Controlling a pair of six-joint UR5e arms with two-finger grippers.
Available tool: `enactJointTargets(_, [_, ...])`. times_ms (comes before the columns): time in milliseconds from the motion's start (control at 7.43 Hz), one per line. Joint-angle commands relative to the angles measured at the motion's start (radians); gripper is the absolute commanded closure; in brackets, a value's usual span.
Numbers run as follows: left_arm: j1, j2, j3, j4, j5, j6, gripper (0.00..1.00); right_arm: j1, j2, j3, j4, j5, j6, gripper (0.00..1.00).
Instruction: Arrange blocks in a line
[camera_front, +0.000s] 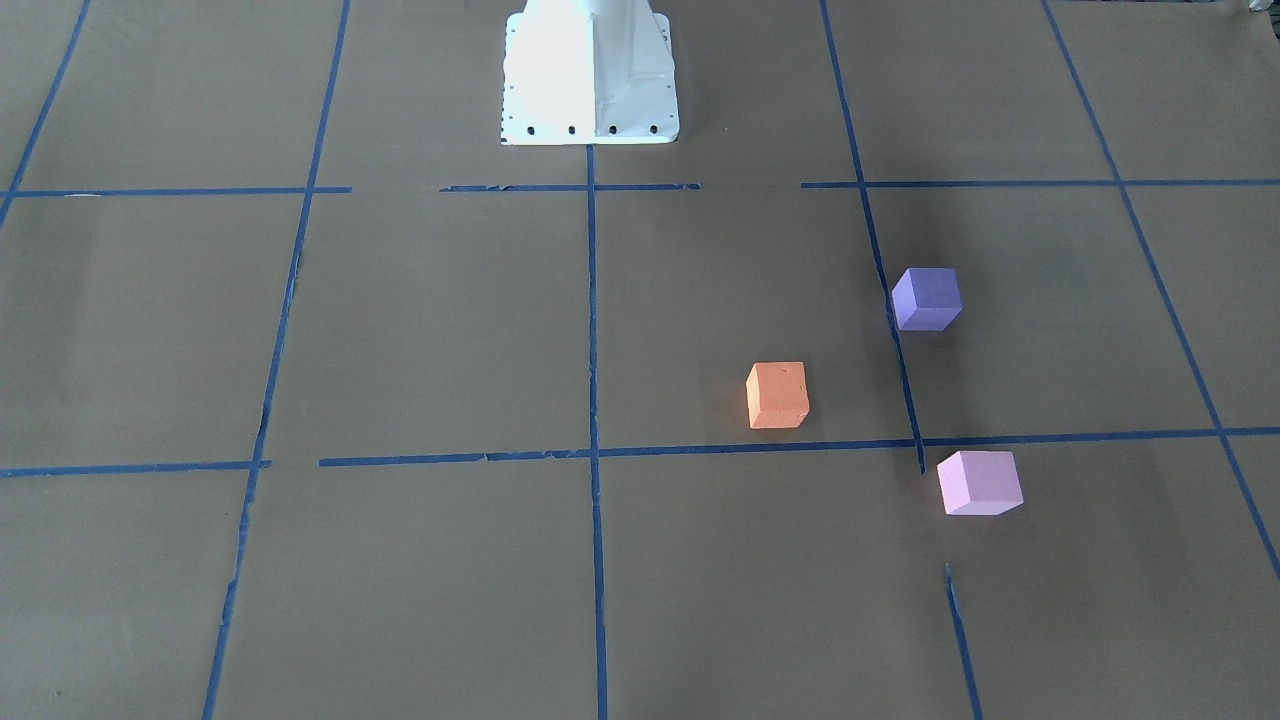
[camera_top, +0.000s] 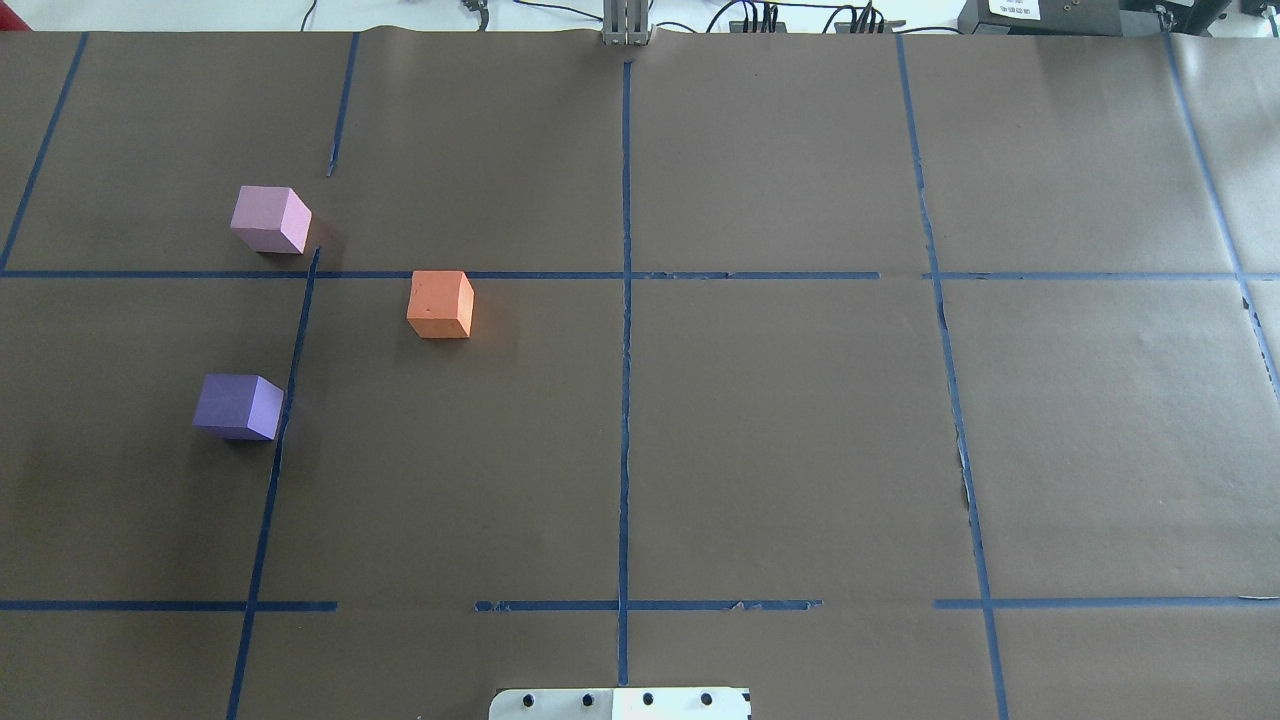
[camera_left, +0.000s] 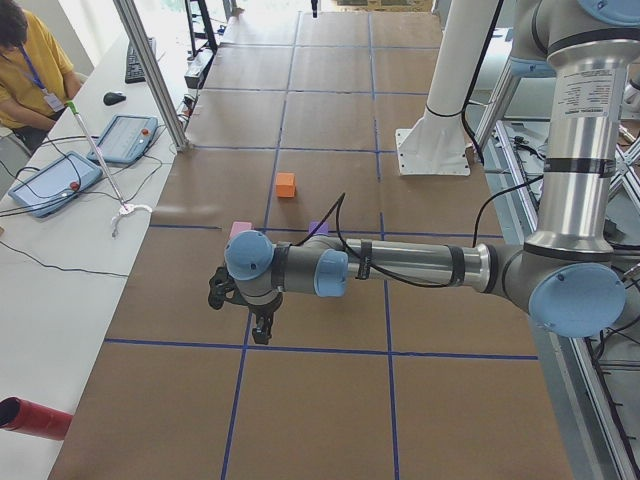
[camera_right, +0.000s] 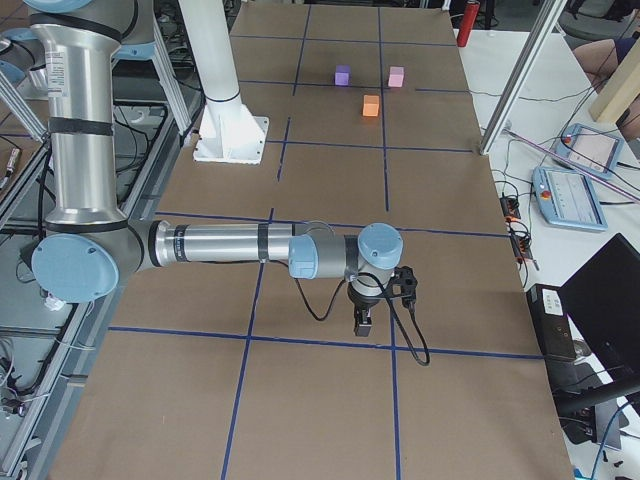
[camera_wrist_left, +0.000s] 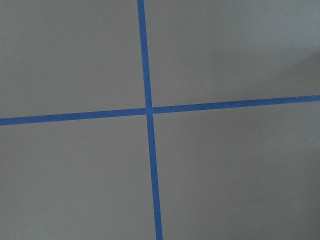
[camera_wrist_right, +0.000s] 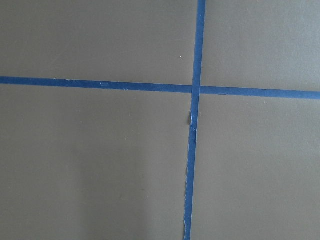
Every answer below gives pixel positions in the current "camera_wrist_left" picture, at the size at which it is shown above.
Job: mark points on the crossing blue tape strip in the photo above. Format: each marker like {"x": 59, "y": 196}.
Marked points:
{"x": 156, "y": 110}

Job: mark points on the long blue tape strip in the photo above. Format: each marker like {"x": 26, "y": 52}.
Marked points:
{"x": 150, "y": 120}

